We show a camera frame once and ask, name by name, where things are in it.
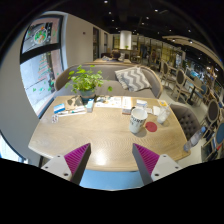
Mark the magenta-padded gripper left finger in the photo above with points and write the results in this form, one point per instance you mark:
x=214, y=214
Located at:
x=76, y=159

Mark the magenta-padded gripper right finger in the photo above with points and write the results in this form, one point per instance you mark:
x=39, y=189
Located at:
x=146, y=159

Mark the flat round red coaster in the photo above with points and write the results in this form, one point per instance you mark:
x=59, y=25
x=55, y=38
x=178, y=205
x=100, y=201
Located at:
x=151, y=127

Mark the white printed mug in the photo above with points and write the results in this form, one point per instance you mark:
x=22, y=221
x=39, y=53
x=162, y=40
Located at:
x=137, y=120

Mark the clear plastic cup with straw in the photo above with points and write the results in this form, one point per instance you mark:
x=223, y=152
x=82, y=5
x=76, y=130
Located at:
x=163, y=116

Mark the blue white card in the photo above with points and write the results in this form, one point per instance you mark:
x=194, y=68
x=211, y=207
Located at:
x=59, y=108

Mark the light blue tissue box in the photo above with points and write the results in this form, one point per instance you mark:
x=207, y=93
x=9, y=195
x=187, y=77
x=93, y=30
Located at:
x=89, y=105

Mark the white tissue pack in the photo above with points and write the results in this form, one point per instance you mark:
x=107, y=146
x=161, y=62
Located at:
x=141, y=104

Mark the grey tufted armchair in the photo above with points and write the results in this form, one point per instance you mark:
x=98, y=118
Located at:
x=186, y=120

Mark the wooden card holder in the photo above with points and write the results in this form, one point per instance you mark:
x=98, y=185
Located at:
x=74, y=102

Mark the yellow table card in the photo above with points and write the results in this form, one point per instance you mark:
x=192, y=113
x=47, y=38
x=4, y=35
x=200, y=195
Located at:
x=163, y=103

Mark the paper menu on wooden board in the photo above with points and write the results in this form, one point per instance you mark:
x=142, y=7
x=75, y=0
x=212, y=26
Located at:
x=108, y=102

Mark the grey curved sofa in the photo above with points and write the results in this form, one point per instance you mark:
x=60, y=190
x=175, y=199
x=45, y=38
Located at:
x=108, y=87

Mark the green potted plant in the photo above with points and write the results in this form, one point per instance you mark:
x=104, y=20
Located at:
x=85, y=80

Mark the grey white chevron pillow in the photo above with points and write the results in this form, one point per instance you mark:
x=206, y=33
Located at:
x=132, y=79

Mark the group of dining chairs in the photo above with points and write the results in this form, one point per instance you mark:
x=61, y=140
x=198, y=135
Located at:
x=181, y=80

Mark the person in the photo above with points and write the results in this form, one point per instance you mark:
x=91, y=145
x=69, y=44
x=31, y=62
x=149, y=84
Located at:
x=115, y=55

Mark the colourful window poster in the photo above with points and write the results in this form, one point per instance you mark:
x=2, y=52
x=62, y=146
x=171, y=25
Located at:
x=40, y=35

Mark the group of ceiling lights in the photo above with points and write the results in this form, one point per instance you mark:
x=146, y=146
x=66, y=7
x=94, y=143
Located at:
x=110, y=13

